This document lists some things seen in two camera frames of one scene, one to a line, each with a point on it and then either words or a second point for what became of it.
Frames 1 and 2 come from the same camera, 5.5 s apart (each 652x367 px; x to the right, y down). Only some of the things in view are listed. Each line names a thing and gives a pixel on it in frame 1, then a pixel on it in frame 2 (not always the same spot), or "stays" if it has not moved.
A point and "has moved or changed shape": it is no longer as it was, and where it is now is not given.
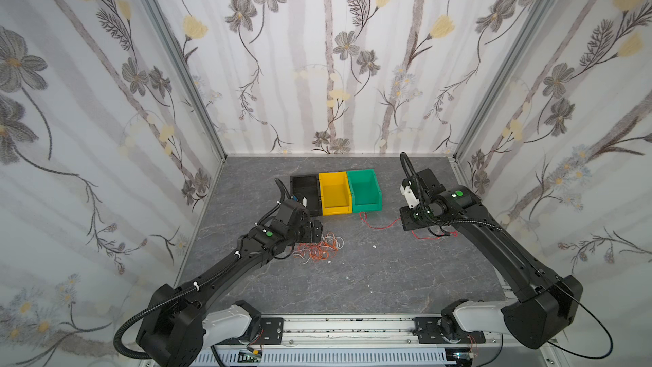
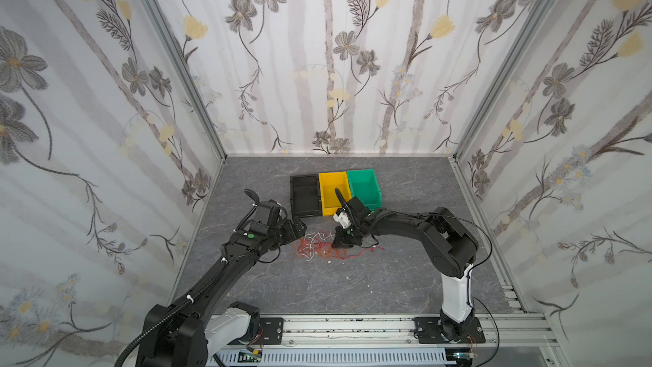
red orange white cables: [323, 250] has moved or changed shape
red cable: [452, 234] has moved or changed shape
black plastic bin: [308, 186] stays
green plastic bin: [366, 193] stays
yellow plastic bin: [335, 192] stays
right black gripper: [409, 218] → [345, 232]
